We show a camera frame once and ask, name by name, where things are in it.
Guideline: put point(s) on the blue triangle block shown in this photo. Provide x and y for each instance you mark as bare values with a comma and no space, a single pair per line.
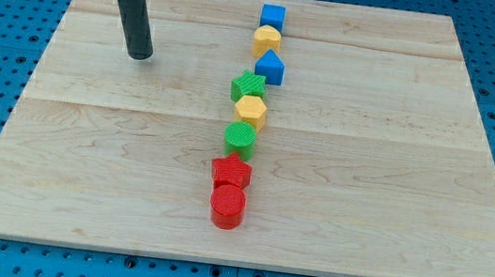
272,67

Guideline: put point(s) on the green cylinder block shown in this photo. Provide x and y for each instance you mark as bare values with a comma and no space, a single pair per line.
239,137

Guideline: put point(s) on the yellow hexagon block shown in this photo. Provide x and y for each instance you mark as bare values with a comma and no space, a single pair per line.
251,110

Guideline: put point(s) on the red star block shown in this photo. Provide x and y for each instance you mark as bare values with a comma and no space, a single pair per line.
231,170

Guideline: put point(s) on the green star block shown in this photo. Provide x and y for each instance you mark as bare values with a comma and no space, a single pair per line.
248,84

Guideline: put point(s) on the red cylinder block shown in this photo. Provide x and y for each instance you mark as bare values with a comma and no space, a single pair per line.
227,204

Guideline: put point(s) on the yellow heart block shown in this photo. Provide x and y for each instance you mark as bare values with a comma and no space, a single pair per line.
266,38

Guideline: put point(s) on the light wooden board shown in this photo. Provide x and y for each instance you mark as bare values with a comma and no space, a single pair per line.
373,161

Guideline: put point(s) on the blue cube block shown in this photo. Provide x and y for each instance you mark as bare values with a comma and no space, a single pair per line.
273,15

